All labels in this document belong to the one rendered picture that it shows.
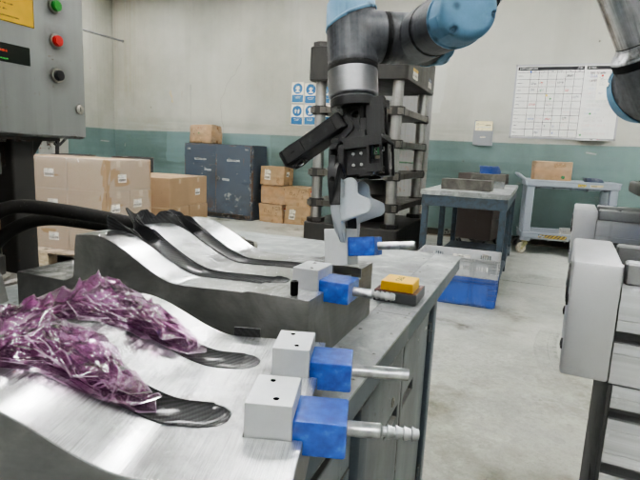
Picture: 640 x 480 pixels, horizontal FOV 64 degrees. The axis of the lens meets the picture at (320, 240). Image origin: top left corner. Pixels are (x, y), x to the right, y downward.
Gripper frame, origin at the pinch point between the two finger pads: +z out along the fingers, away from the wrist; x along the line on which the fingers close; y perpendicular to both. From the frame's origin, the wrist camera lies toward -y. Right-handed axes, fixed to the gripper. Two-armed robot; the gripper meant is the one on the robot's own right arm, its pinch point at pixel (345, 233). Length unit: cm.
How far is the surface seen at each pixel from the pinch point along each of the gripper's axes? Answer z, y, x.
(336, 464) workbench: 34.0, -1.7, -2.4
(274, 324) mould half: 11.1, -3.5, -16.8
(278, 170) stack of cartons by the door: -109, -313, 591
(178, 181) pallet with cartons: -69, -305, 351
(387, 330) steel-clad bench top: 15.0, 5.2, 3.2
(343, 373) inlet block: 13.7, 9.3, -27.6
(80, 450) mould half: 14, -1, -48
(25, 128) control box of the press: -28, -82, 10
